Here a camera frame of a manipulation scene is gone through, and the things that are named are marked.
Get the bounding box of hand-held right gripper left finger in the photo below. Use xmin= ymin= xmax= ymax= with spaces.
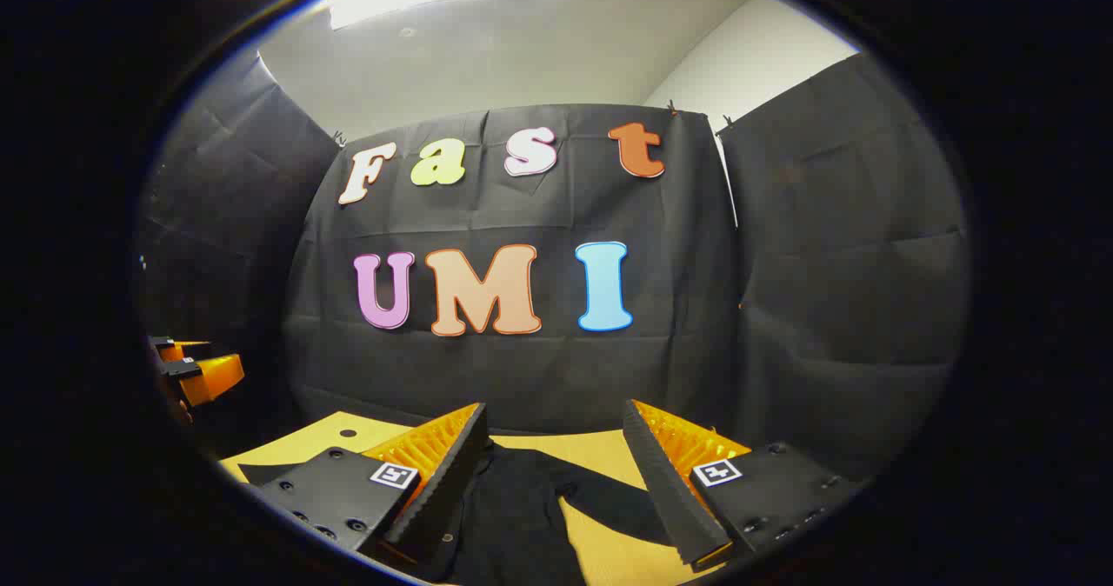
xmin=259 ymin=402 xmax=490 ymax=567

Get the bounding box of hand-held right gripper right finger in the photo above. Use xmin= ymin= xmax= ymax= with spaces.
xmin=623 ymin=399 xmax=870 ymax=567

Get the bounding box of black button shirt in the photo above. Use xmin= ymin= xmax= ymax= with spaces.
xmin=239 ymin=441 xmax=675 ymax=586

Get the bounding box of black backdrop cloth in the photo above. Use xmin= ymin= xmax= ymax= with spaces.
xmin=135 ymin=51 xmax=970 ymax=483

